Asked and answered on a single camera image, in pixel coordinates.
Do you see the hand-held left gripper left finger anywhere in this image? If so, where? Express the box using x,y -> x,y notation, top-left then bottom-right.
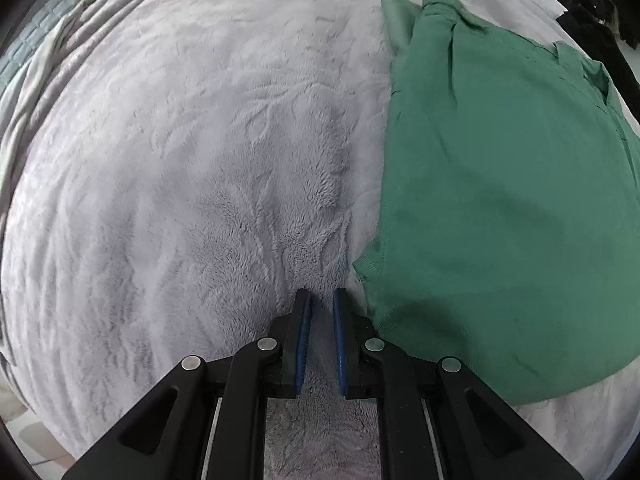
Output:
62,287 -> 318,480

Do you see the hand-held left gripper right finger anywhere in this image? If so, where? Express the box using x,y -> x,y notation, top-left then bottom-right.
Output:
332,287 -> 586,480

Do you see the green work jacket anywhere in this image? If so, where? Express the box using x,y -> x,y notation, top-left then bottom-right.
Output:
352,0 -> 640,406

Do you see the lavender fleece bed blanket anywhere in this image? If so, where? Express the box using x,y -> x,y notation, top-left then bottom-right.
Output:
0,0 -> 640,480

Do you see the crumpled grey blanket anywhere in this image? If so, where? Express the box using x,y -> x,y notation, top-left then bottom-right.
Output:
0,0 -> 108,221

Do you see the grey padded headboard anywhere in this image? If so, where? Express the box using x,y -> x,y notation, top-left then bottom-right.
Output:
0,0 -> 85,93

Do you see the folded black garment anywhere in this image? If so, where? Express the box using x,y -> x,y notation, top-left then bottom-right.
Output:
556,0 -> 640,83

